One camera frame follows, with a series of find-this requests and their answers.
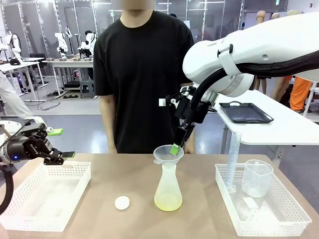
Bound empty white perforated basket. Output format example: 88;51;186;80
0;160;92;232

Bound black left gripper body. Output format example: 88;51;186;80
6;128;54;165

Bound white basket with paper label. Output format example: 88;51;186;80
214;163;313;237

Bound white long desk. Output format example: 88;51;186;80
41;57;96;98
0;60;47;103

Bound black floor cables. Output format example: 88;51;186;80
36;89;66;111

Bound white humanoid robot black head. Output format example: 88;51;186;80
79;30;98;59

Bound clear graduated cylinder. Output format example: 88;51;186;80
225;131;242;194

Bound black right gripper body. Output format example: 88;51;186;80
173;95;209;124

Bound white round flask cap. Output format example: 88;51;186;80
114;196;131;211

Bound translucent plastic funnel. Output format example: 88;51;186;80
153;145;184;166

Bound grey step stool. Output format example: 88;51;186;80
79;79;98;100

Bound white side table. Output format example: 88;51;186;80
214;89;319;160

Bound black plastic tray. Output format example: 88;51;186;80
218;101;274;124

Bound person's left forearm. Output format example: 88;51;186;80
185;128;197;154

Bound person's right forearm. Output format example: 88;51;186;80
99;94;118;154

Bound black office chair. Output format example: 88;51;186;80
29;53;48;77

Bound person in black t-shirt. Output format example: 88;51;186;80
93;0;197;154

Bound clear plastic beaker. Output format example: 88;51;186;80
241;159;274;198

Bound conical flask with yellow liquid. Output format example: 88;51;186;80
154;163;184;212

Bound beige mannequin head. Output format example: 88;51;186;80
256;10;267;24

